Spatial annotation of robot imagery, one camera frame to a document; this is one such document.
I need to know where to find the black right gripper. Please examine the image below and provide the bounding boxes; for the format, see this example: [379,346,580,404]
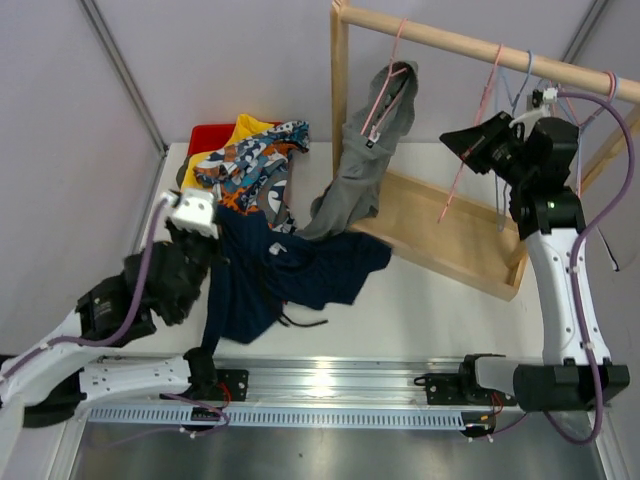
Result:
[440,112,534,189]

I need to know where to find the pink hanger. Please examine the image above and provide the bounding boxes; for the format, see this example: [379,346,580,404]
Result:
[437,43,505,224]
[360,18,409,143]
[549,70,621,131]

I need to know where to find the navy blue shorts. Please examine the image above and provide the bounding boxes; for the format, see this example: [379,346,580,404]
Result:
[201,206,392,352]

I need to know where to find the olive green shorts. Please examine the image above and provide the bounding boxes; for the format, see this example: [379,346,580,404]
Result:
[176,157,190,189]

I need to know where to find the patterned blue orange shorts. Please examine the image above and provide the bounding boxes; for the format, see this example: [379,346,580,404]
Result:
[194,120,310,234]

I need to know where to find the grey shorts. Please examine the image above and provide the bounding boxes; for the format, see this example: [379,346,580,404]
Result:
[297,61,419,241]

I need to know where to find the yellow shorts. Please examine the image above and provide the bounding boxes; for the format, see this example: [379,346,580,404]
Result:
[180,114,274,190]

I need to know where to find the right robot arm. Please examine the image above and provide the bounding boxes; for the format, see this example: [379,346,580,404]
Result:
[440,112,630,412]

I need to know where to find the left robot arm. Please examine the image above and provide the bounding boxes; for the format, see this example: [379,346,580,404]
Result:
[1,226,229,429]

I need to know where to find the red plastic bin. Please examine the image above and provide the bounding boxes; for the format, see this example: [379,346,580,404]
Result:
[188,121,284,161]

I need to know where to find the wooden clothes rack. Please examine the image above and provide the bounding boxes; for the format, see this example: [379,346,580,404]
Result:
[330,1,608,301]

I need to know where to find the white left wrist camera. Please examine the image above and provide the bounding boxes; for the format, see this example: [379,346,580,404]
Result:
[160,188,219,240]

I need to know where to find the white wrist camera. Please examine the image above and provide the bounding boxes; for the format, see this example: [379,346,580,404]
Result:
[160,188,219,240]
[509,87,559,129]

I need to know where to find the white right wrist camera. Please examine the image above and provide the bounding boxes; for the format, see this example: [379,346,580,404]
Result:
[509,87,559,129]

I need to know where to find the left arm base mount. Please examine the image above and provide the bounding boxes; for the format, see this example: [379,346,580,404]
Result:
[179,368,249,402]

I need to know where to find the slotted cable duct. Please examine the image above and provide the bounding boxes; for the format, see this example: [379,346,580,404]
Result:
[88,404,489,431]

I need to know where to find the aluminium mounting rail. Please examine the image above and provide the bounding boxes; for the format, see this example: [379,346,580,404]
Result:
[79,357,571,407]

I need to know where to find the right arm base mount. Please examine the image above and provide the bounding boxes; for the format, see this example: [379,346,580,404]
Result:
[413,373,517,407]

